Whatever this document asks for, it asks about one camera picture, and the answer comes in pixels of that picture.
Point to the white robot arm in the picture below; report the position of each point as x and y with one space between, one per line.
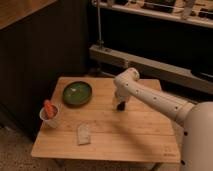
196 119

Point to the orange carrot toy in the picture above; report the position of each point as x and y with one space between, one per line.
49 109

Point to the white plastic cup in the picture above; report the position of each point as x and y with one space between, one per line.
54 121

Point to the dark wooden cabinet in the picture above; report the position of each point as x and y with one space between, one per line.
34 53

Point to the metal shelf rack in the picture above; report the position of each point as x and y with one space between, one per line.
176 51

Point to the bamboo folding table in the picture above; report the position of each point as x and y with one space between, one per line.
137 134

